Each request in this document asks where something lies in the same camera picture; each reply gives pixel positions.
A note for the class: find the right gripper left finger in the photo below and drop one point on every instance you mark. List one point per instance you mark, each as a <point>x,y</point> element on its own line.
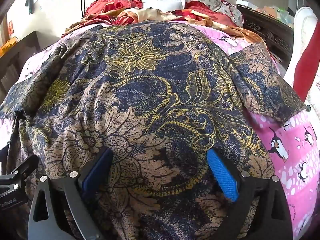
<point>47,219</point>

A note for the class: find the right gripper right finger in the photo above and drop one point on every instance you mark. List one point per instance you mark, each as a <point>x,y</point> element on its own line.
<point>272,219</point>

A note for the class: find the navy gold batik garment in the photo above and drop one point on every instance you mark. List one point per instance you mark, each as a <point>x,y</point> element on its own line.
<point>150,119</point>

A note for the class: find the pink penguin fleece blanket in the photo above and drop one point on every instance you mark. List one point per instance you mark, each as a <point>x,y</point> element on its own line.
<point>292,159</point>

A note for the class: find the dark wooden side table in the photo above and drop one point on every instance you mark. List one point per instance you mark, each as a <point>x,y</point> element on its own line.
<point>13,61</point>

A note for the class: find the orange basket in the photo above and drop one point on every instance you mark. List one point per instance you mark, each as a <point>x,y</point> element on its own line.
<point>8,45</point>

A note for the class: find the dark carved wooden headboard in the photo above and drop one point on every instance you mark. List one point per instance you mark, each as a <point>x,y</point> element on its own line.
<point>277,36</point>

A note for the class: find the white folded cloth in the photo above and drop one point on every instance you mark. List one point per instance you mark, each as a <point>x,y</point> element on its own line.
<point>164,5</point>

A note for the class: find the red orange satin blanket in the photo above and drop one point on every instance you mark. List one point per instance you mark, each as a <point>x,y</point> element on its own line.
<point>124,12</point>

